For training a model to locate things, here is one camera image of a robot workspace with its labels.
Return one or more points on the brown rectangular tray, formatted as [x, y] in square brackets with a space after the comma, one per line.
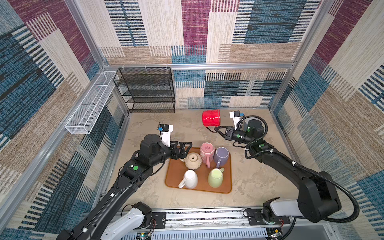
[177, 168]

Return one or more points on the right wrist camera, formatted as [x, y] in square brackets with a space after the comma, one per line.
[237, 118]

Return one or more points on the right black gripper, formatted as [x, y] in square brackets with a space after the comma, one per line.
[229, 132]

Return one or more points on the red mug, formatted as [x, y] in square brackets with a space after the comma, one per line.
[211, 118]

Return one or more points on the white wire mesh basket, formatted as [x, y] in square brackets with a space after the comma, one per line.
[89, 110]

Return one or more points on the black wire shelf rack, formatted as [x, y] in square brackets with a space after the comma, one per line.
[147, 90]

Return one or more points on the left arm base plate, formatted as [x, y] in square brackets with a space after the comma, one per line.
[158, 220]

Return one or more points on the light green mug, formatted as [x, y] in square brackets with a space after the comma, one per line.
[216, 177]

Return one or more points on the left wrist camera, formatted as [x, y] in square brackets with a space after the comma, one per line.
[165, 133]

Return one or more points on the white mug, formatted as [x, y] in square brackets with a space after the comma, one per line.
[189, 181]

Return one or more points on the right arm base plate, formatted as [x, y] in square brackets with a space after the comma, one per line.
[256, 218]

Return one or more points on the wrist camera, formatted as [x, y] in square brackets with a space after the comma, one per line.
[237, 118]
[165, 133]

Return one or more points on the pink patterned mug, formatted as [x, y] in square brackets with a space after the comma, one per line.
[207, 151]

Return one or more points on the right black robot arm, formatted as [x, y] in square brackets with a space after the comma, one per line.
[317, 199]

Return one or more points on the purple mug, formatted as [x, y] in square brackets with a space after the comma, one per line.
[221, 157]

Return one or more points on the beige speckled mug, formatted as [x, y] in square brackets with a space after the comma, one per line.
[192, 161]

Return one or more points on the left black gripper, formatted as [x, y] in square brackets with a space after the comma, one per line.
[181, 154]

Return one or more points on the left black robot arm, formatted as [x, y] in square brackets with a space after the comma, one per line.
[130, 178]

